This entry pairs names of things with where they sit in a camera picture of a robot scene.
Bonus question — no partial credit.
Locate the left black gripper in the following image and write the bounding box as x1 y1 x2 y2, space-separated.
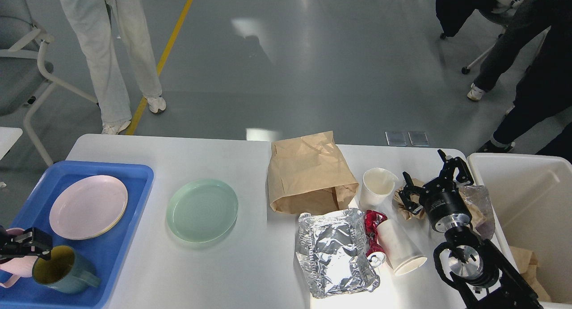
0 227 53 260

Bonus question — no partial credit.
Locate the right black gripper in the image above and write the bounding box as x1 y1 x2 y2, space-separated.
399 150 474 233

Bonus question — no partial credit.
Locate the pink ribbed mug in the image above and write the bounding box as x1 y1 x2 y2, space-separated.
0 228 35 288

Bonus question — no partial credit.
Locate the blue-grey HOME mug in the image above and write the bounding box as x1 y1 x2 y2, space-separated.
31 245 101 294

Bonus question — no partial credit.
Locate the green plate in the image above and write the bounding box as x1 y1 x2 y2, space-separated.
166 179 238 243

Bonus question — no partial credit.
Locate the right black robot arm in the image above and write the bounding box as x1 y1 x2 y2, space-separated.
399 150 542 309

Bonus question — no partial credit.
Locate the clear plastic bag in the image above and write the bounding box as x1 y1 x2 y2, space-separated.
459 185 495 240

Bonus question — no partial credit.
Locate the crumpled brown paper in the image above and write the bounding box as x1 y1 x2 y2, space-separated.
393 177 426 220

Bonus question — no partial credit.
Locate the right metal floor plate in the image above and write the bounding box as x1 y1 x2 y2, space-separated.
407 131 430 147

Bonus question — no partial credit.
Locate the metal floor plate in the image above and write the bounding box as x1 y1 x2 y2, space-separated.
385 131 408 147
407 131 430 147

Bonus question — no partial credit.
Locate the upright white paper cup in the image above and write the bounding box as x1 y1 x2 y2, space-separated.
358 168 398 210

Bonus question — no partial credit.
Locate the left metal floor plate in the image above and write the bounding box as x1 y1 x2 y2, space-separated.
385 131 408 147

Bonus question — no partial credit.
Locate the pink plate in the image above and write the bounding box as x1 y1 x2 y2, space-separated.
49 175 128 240

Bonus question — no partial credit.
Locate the red crumpled wrapper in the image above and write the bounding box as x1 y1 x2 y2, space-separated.
364 210 388 258

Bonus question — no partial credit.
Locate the blue plastic tray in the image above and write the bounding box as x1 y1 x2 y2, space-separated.
0 161 154 309

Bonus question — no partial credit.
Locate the lying white paper cup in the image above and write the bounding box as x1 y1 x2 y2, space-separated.
376 219 427 276

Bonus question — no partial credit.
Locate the white plastic bin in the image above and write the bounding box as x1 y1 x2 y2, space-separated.
467 154 572 309

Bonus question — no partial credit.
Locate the white side table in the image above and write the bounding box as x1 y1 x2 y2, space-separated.
0 126 23 160

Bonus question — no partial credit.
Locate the brown paper in bin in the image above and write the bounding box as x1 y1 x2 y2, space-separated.
509 246 551 302

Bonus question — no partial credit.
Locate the crumpled aluminium foil tray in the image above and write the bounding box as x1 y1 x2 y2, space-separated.
295 209 380 299

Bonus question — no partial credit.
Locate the brown paper bag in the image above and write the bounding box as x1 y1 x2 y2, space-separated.
266 131 359 215

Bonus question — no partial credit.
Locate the person in black trousers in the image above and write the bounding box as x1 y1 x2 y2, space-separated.
478 22 572 154

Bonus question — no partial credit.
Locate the grey office chair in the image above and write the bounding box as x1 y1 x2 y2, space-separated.
0 0 97 166

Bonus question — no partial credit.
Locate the chair with black jacket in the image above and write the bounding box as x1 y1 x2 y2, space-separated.
434 0 530 74

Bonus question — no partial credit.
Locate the person in dark trousers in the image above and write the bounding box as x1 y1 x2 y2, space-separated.
467 0 572 101

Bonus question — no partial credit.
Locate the person in light trousers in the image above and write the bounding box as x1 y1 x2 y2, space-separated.
59 0 166 135

